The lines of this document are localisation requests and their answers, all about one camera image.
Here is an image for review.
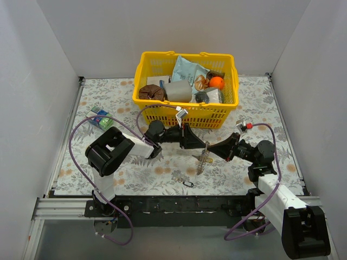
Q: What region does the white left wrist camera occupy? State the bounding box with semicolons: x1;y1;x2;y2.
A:
176;108;188;120

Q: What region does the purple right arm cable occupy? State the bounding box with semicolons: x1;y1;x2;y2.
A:
223;123;282;241

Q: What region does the orange fruit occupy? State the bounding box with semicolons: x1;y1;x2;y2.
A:
209;76;225;90

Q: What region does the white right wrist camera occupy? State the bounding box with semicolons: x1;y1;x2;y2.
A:
236;120;253;134

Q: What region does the light blue snack bag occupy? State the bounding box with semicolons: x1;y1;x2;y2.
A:
171;55;210;94

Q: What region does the white box in basket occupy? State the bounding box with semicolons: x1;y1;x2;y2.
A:
147;75;170;88

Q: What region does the yellow plastic shopping basket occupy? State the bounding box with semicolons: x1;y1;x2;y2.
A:
132;50;240;129

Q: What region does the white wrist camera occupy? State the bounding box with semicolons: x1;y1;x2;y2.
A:
176;108;188;120
236;120;253;134

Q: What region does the grey paper roll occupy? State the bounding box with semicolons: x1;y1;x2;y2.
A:
164;80;192;103

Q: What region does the floral table mat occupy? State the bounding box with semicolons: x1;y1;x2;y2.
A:
54;76;303;200

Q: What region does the blue green carton pack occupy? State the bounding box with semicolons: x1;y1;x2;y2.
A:
86;106;113;131

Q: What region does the brown wrapped snack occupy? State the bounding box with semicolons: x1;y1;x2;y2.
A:
206;70;225;80

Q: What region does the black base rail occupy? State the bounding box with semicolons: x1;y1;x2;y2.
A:
83;193;269;229

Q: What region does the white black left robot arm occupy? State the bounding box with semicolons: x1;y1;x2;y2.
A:
85;120;207;217

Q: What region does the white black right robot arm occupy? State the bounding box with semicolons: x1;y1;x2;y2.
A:
208;133;331;259

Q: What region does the key with black tag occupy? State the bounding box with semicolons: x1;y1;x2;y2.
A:
172;178;194;188

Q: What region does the large silver keyring with chain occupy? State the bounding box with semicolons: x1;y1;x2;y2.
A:
192;141;213;175

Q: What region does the clear bag with dark item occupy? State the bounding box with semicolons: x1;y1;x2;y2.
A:
193;88;224;104

